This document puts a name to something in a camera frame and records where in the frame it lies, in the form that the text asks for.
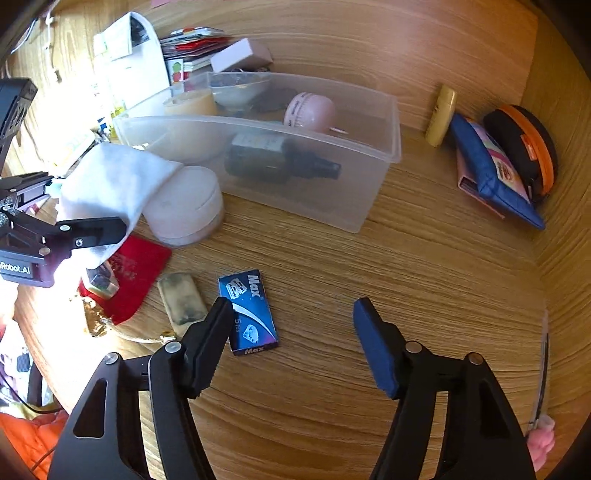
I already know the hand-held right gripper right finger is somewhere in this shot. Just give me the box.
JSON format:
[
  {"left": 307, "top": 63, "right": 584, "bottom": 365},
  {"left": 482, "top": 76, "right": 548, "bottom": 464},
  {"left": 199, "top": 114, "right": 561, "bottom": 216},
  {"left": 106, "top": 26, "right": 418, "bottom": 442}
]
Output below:
[{"left": 353, "top": 298, "right": 541, "bottom": 480}]

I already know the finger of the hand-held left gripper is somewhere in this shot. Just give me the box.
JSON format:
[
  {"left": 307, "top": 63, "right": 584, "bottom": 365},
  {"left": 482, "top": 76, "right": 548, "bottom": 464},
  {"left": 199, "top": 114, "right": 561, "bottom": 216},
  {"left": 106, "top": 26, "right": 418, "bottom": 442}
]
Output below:
[
  {"left": 17, "top": 216, "right": 129, "bottom": 260},
  {"left": 0, "top": 171, "right": 52, "bottom": 196}
]

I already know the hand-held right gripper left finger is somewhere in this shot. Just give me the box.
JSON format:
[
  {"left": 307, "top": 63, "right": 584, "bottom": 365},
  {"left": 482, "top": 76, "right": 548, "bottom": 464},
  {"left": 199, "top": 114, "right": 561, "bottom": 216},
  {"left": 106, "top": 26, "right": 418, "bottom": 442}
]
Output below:
[{"left": 48, "top": 297, "right": 236, "bottom": 480}]

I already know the white cloth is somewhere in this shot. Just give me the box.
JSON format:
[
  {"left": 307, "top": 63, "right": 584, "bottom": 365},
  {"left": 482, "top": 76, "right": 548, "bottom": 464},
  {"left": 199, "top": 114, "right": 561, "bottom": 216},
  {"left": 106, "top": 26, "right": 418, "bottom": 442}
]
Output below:
[{"left": 58, "top": 141, "right": 184, "bottom": 269}]

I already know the wooden desktop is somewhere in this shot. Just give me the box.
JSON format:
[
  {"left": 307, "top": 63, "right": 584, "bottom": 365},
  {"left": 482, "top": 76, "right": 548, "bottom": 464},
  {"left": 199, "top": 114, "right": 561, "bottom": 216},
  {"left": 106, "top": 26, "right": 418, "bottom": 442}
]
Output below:
[{"left": 0, "top": 0, "right": 574, "bottom": 480}]

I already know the small blue cardboard box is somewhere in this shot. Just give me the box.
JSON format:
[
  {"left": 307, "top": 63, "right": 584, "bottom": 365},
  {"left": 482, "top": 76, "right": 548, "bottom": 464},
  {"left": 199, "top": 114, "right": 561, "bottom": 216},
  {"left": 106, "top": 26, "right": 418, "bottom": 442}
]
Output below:
[{"left": 217, "top": 268, "right": 280, "bottom": 357}]

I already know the small clear cube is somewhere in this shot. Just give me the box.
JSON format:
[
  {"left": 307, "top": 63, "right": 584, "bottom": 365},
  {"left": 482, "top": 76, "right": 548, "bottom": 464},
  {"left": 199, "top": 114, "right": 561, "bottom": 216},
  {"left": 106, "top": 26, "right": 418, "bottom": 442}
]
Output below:
[{"left": 82, "top": 260, "right": 121, "bottom": 296}]

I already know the white green packet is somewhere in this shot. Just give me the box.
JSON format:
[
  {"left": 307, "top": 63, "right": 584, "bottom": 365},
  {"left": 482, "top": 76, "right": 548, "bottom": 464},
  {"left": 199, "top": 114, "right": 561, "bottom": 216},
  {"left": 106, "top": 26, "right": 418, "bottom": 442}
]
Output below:
[{"left": 48, "top": 126, "right": 100, "bottom": 169}]

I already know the red fabric pouch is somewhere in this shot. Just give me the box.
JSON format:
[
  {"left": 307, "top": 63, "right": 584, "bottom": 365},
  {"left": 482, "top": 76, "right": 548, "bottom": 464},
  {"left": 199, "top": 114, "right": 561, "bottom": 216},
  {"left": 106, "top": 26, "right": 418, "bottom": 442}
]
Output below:
[{"left": 77, "top": 234, "right": 173, "bottom": 326}]

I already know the gold foil wrapper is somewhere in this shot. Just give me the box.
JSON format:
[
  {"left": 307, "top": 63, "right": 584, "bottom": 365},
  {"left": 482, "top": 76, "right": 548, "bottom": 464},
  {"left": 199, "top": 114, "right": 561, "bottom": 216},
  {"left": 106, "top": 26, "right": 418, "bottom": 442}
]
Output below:
[{"left": 82, "top": 302, "right": 110, "bottom": 338}]

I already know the round white jar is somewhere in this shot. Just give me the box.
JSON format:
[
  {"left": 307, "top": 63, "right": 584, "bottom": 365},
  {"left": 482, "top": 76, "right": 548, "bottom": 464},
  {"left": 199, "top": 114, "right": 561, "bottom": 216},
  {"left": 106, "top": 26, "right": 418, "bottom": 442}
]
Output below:
[{"left": 143, "top": 165, "right": 226, "bottom": 247}]

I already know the white paper carton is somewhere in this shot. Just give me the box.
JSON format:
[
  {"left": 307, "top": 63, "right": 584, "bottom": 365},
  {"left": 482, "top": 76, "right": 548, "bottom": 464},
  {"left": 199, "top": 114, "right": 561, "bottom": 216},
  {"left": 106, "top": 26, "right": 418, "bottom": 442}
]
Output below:
[{"left": 93, "top": 11, "right": 172, "bottom": 121}]

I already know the cream candle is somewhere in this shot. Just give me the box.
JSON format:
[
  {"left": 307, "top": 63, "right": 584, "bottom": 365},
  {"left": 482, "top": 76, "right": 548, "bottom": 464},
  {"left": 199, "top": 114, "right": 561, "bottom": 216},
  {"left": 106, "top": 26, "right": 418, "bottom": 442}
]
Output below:
[{"left": 163, "top": 89, "right": 218, "bottom": 117}]

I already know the clear plastic storage box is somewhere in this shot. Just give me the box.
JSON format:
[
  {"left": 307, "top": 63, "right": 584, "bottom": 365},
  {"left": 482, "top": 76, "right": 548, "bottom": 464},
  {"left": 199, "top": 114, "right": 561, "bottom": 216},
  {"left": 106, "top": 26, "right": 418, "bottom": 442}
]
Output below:
[{"left": 113, "top": 71, "right": 402, "bottom": 234}]

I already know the orange cloth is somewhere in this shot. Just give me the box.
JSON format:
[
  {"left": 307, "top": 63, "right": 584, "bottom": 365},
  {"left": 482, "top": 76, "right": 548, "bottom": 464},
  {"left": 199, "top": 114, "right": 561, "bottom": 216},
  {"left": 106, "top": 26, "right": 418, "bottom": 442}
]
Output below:
[{"left": 0, "top": 408, "right": 70, "bottom": 480}]

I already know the sticker sheet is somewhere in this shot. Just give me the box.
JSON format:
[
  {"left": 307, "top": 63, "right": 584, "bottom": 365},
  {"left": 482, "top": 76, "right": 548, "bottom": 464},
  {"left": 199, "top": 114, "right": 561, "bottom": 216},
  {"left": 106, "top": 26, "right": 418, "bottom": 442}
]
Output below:
[{"left": 165, "top": 56, "right": 213, "bottom": 93}]

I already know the dark glass bottle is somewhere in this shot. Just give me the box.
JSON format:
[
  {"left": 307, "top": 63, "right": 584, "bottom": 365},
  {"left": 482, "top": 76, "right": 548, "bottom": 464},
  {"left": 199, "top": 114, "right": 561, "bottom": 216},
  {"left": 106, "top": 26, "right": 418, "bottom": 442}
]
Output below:
[{"left": 224, "top": 131, "right": 343, "bottom": 185}]

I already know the pink soft item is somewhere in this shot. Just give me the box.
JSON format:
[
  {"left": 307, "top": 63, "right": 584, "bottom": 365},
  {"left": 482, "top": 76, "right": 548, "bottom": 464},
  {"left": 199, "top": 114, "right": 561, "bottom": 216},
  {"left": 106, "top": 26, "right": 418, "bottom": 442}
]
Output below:
[{"left": 526, "top": 415, "right": 556, "bottom": 467}]

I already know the blue zip pouch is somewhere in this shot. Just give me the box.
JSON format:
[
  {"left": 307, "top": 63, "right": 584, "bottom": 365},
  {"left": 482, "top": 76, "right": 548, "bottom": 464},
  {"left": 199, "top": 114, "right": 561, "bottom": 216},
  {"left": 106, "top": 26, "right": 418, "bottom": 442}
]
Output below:
[{"left": 450, "top": 113, "right": 547, "bottom": 231}]

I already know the clear glass bowl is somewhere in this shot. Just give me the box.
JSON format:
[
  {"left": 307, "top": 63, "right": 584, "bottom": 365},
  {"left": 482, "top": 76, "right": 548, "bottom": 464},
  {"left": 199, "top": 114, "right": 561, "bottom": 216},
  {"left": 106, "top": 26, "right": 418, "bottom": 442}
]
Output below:
[{"left": 207, "top": 74, "right": 271, "bottom": 112}]

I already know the stack of red packets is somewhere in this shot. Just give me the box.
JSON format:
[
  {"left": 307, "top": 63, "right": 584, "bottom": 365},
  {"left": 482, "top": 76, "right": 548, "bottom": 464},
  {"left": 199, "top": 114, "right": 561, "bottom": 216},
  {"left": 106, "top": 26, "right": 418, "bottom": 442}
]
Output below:
[{"left": 159, "top": 26, "right": 232, "bottom": 59}]

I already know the small white box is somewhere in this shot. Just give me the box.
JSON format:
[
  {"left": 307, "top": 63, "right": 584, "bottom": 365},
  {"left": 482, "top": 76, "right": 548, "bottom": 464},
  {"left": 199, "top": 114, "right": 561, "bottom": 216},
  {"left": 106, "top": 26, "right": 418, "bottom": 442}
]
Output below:
[{"left": 209, "top": 37, "right": 274, "bottom": 74}]

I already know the yellow tube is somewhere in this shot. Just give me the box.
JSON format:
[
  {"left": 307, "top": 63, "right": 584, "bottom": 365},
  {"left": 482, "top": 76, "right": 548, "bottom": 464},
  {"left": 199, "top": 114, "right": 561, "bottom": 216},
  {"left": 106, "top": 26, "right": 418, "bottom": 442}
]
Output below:
[{"left": 424, "top": 84, "right": 458, "bottom": 148}]

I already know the black orange round case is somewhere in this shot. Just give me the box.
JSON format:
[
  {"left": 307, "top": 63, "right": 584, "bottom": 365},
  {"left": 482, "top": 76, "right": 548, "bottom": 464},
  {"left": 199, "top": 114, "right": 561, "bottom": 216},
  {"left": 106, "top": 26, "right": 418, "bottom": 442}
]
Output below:
[{"left": 483, "top": 104, "right": 559, "bottom": 202}]

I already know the white cable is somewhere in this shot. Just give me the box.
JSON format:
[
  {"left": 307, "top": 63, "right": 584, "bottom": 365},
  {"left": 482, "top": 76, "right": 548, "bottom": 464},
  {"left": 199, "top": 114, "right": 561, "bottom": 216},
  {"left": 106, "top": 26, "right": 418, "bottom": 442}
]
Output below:
[{"left": 27, "top": 8, "right": 64, "bottom": 84}]

